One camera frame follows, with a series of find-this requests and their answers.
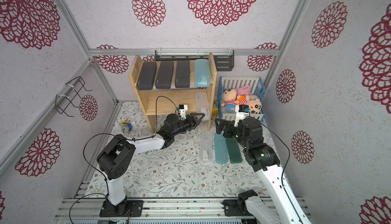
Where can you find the plush doll orange striped shirt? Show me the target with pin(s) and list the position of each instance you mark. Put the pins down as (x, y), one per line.
(253, 102)

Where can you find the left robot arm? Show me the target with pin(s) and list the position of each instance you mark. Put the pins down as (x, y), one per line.
(116, 157)

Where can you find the black pencil case left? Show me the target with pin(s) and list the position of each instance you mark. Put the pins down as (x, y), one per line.
(146, 76)

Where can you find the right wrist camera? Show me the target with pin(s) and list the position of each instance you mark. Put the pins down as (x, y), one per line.
(242, 111)

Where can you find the light teal case top shelf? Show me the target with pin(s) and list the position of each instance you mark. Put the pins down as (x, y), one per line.
(202, 77)

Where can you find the clear pencil case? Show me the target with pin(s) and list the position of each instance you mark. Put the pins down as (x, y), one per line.
(206, 142)
(202, 104)

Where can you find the black wire wall hanger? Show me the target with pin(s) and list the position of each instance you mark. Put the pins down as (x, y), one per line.
(63, 101)

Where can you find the grey plush toy keychain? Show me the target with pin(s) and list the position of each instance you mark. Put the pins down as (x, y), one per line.
(126, 127)

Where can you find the black wall rack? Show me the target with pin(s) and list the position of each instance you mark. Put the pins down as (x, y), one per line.
(222, 63)

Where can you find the dark green pencil case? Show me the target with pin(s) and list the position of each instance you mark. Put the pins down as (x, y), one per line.
(233, 151)

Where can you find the wooden two-tier shelf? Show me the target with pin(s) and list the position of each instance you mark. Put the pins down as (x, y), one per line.
(161, 102)

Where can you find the black pencil case right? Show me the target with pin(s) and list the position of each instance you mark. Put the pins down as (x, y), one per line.
(182, 74)

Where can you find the black pencil case middle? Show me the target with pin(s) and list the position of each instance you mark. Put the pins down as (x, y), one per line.
(164, 76)

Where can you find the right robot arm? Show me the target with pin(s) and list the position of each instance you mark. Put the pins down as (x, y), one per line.
(268, 168)

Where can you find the plush doll blue pants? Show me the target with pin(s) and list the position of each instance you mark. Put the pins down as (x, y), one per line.
(229, 100)

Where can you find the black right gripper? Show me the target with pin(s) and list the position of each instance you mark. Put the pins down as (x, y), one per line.
(228, 129)

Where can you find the teal pencil case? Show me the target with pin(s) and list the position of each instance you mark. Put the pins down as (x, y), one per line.
(221, 151)

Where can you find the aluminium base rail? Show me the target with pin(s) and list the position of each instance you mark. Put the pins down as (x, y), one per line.
(185, 211)

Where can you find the pink plush pillow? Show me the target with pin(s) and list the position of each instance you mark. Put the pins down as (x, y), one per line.
(245, 90)

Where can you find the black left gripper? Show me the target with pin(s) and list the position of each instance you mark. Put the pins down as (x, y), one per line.
(192, 120)

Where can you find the blue white toy crib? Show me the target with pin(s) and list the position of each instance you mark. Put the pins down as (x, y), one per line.
(256, 86)

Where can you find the black pencil case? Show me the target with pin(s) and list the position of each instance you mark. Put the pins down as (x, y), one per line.
(164, 76)
(182, 74)
(146, 76)

